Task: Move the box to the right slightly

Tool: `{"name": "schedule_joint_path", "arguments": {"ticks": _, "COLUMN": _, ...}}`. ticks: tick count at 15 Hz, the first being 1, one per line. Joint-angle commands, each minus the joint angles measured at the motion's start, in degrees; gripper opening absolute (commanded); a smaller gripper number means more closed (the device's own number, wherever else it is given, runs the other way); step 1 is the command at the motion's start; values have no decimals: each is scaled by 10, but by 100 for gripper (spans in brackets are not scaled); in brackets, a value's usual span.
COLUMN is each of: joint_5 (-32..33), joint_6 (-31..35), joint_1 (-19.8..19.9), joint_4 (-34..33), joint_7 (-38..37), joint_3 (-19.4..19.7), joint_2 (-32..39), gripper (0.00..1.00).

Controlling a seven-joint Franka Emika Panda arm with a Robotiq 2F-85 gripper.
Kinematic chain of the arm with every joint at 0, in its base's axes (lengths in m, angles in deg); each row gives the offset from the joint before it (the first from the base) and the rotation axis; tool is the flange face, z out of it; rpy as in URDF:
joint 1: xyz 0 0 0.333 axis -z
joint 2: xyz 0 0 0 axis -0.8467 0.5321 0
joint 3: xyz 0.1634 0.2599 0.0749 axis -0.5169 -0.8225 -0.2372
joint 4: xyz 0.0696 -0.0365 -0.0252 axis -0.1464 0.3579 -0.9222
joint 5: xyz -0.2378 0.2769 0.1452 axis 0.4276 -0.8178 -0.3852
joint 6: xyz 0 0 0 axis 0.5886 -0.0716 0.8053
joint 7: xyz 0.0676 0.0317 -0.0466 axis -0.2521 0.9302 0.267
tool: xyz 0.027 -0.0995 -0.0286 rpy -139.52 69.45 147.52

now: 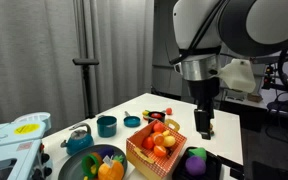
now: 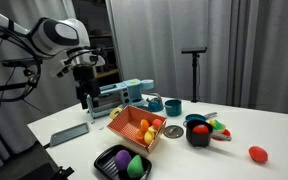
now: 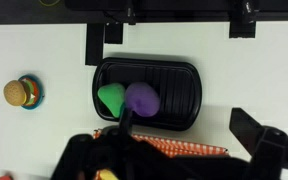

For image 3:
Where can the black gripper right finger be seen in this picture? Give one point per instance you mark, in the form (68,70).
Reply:
(248,132)

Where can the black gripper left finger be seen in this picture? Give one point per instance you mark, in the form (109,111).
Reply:
(125,123)

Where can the orange checkered box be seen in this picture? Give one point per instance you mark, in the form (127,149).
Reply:
(173,147)

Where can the purple toy eggplant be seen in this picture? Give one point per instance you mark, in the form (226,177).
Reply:
(142,99)

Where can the green toy pear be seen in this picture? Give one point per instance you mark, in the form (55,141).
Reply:
(113,97)

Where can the yellow toy pear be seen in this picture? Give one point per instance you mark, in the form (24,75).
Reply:
(107,175)

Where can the black plastic tray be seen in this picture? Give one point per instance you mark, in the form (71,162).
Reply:
(178,85)

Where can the toy hamburger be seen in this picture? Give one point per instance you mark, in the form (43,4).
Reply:
(26,92)

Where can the red toy tomato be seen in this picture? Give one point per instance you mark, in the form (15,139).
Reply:
(6,177)

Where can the black bracket left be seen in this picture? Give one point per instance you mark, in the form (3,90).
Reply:
(96,36)

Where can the black bracket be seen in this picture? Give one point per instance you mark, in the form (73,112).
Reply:
(96,36)
(242,19)

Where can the black bracket right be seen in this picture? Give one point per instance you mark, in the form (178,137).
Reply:
(242,19)

